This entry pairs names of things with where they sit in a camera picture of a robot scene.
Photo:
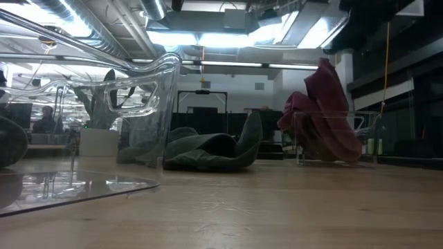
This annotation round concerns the dark green baseball cap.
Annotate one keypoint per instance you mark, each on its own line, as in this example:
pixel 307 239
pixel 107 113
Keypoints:
pixel 214 159
pixel 12 145

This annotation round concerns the light green container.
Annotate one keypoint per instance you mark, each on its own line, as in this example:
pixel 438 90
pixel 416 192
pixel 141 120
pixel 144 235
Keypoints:
pixel 373 147

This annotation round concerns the silver ventilation duct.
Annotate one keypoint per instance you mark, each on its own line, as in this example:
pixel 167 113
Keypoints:
pixel 154 8
pixel 104 34

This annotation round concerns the black ceiling camera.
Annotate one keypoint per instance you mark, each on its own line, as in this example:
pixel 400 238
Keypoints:
pixel 47 41

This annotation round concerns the clear plastic bin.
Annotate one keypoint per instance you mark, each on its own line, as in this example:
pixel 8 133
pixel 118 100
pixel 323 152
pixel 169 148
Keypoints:
pixel 372 138
pixel 34 193

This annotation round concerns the white plant pot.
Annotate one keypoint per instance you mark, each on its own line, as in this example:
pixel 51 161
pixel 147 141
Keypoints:
pixel 100 141

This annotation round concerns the black monitor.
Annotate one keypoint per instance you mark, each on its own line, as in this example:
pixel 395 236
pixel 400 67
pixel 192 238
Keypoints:
pixel 19 115

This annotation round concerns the person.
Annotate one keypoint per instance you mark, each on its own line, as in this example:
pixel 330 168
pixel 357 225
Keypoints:
pixel 46 122

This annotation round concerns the grey ceiling box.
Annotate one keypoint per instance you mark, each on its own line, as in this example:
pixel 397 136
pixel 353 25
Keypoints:
pixel 235 19

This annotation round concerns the long ceiling light strip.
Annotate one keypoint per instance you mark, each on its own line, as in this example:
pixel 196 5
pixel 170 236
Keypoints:
pixel 232 64

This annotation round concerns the green leafy plant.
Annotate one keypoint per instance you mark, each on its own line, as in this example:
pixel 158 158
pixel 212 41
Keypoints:
pixel 110 83

